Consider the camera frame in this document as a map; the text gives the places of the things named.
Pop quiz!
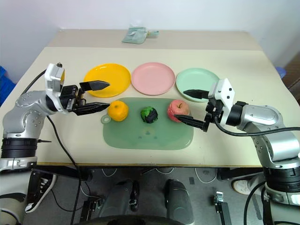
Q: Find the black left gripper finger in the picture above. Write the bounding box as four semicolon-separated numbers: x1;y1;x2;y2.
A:
72;102;111;117
79;80;111;92

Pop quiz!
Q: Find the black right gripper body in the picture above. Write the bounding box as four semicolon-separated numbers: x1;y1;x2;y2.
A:
202;98;225;132

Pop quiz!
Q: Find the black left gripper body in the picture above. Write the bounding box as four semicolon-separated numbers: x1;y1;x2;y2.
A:
58;84;88;113

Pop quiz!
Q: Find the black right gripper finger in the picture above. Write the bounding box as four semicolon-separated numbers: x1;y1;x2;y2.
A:
173;115;205;130
183;89;210;100

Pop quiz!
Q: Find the light green plate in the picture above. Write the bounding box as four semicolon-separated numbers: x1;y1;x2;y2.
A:
175;67;221;103

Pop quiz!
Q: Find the yellow plate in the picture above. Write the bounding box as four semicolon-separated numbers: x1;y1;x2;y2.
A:
83;63;131;98

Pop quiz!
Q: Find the orange fruit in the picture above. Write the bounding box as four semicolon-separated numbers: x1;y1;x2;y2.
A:
107;100;129;122

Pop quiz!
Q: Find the green vegetable toy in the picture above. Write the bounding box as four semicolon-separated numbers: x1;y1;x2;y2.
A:
140;105;158;124

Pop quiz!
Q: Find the pink plate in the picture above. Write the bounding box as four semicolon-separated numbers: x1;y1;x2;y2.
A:
131;62;176;96

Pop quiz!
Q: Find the red apple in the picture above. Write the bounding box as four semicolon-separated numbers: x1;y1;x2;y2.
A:
167;99;190;123

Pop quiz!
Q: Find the translucent green mat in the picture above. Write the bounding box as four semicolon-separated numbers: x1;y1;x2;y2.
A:
100;97;195;151

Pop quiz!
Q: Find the pale green plastic packet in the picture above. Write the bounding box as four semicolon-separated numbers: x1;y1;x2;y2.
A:
121;24;160;45

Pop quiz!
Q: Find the blue plastic crate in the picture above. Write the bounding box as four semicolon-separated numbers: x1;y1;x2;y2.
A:
0;65;16;106

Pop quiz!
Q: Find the white shoe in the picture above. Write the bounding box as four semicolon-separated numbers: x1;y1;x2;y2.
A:
232;179;256;195

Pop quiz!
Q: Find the dark rounded grey leg shape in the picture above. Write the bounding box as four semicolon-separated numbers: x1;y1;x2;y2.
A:
163;179;194;225
98;179;140;218

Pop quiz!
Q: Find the brown wooden furniture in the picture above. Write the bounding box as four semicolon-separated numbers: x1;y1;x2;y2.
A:
281;51;300;95

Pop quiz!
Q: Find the black and white sneaker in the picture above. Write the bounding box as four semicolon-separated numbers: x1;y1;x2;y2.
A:
24;174;57;213

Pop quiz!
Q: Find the black box on floor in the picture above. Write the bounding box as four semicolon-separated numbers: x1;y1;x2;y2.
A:
80;198;104;223

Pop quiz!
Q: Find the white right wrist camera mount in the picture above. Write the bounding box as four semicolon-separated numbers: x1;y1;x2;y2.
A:
208;78;236;118

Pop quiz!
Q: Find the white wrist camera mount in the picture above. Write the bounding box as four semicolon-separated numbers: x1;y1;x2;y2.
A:
208;78;236;118
44;62;67;113

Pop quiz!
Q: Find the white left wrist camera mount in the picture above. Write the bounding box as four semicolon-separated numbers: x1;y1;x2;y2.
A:
44;62;67;113

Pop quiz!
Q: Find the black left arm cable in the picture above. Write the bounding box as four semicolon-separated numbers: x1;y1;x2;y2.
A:
23;69;83;225

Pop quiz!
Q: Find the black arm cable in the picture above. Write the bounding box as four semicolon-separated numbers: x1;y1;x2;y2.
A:
212;116;300;137
23;69;83;225

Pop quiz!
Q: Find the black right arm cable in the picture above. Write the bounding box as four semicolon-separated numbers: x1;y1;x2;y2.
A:
212;116;300;137

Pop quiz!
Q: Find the white floor cable loop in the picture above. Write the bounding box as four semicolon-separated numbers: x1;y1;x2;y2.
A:
101;167;118;177
195;167;218;185

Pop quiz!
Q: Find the black table frame bar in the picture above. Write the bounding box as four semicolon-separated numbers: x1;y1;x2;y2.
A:
217;167;264;181
31;166;92;181

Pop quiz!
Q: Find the silver and black clamp post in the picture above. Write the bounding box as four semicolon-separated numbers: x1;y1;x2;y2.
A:
213;191;230;225

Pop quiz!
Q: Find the black lower body cable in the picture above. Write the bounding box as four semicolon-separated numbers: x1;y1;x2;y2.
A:
243;180;267;225

